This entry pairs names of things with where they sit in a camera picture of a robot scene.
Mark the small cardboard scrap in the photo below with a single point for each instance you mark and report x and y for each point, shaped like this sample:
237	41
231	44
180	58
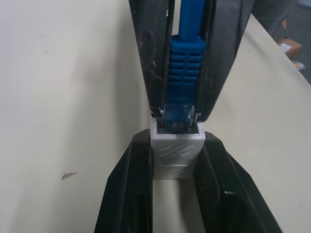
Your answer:
284	24

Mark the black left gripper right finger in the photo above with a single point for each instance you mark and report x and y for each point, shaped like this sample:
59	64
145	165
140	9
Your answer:
230	199

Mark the brown cardboard box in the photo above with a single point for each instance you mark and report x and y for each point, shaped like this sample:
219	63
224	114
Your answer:
290	46

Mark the small yellow packet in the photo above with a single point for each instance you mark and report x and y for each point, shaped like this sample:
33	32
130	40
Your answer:
298	65

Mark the white ethernet coupler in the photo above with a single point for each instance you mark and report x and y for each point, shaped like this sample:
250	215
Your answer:
175	155

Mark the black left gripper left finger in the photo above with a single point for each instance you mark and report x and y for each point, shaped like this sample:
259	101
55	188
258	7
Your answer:
128	189

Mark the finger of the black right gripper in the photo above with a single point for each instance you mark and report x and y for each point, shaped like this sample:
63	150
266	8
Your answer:
153	48
224	48

